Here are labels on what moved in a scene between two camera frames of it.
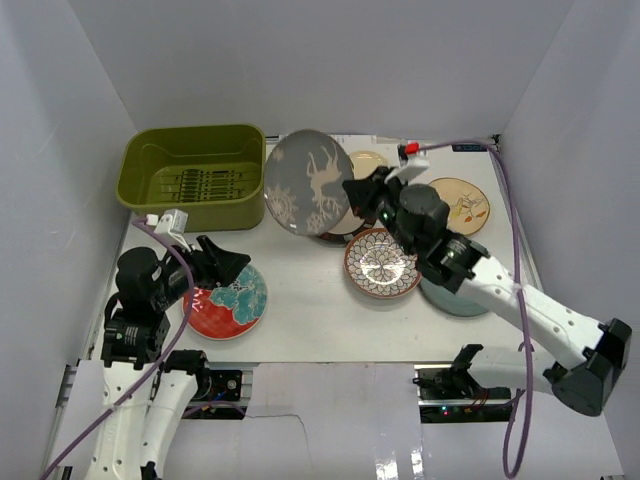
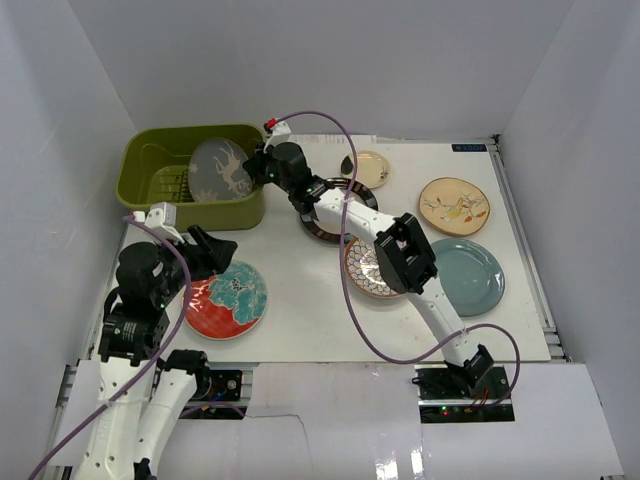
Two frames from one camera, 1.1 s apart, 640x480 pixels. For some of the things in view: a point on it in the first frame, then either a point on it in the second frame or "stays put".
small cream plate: [365, 162] stays put
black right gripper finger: [361, 193] -> [254, 166]
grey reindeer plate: [303, 182] -> [216, 172]
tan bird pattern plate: [469, 208] stays put
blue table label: [469, 148] stays put
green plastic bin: [216, 174] stays put
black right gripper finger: [367, 211] -> [260, 179]
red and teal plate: [228, 310] stays put
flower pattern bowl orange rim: [377, 266] stays put
